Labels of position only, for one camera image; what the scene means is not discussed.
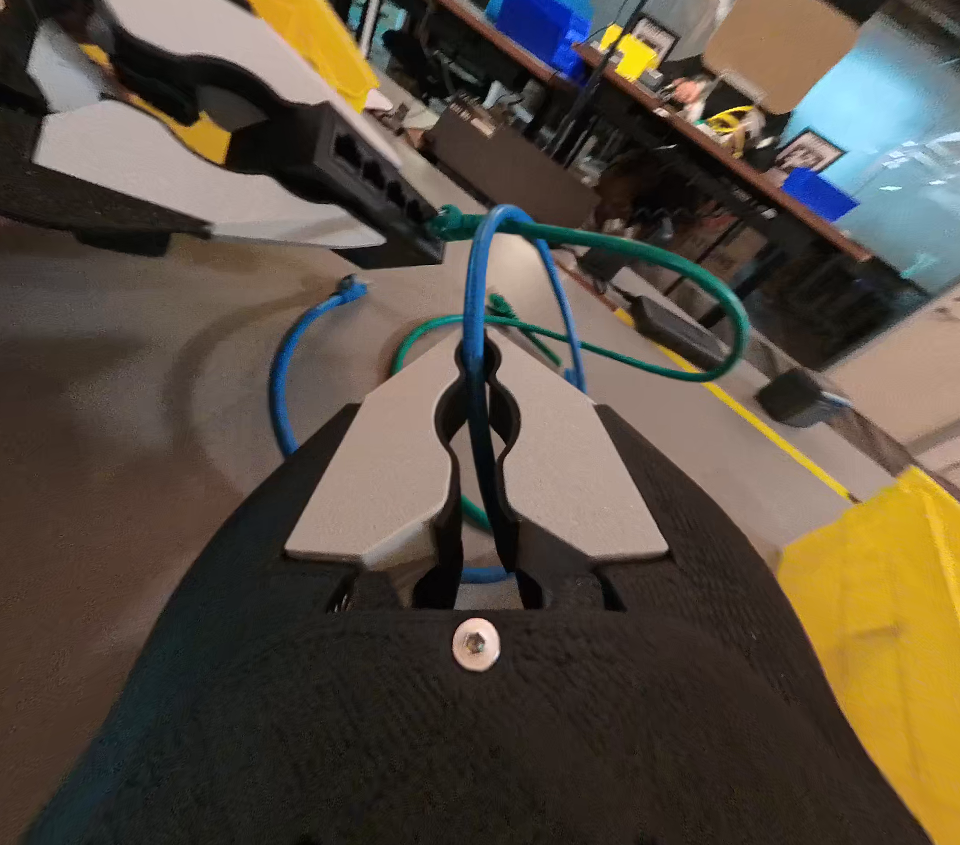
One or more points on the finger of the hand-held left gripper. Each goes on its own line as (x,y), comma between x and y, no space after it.
(150,177)
(195,27)

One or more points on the blue plastic bins stack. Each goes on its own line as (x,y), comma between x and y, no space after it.
(540,12)

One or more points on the brown wooden desk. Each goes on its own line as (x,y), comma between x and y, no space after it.
(480,16)
(750,174)

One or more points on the white door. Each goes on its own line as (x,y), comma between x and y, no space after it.
(900,365)

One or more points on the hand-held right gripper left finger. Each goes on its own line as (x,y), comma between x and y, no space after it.
(367,485)

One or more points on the framed tag sign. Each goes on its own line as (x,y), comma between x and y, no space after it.
(660,35)
(810,151)

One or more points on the small wooden screen board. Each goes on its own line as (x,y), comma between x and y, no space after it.
(780,42)

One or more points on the small yellow bin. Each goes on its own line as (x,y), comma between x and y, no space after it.
(634,54)

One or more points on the black power adapter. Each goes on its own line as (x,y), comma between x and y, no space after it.
(675,331)

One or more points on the small blue bin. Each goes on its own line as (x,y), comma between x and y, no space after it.
(817,194)

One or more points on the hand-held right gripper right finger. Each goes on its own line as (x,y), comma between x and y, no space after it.
(577,485)

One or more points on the yellow tape strip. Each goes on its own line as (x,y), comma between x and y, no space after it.
(780,444)

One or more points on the black ethernet switch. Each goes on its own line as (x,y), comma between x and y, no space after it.
(315,147)

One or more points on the grey equipment case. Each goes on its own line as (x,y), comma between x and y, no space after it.
(510,170)

